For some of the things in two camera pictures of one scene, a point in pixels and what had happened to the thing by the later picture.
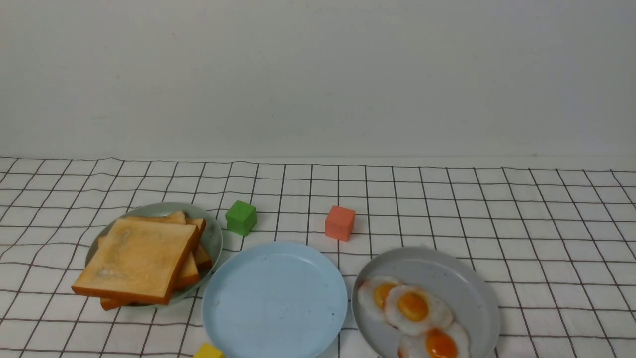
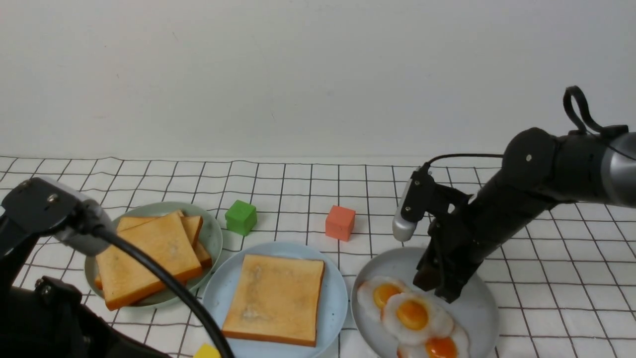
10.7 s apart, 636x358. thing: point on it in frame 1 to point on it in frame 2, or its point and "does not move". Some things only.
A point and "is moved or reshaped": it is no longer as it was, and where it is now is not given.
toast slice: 138,261 to 276,299
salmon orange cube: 339,223 does not move
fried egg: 411,310 is moved or reshaped
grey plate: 470,294 does not move
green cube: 241,218 does not move
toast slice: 202,259 to 194,224
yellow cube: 206,350 does not move
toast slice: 109,304 to 205,260
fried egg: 371,294 does not move
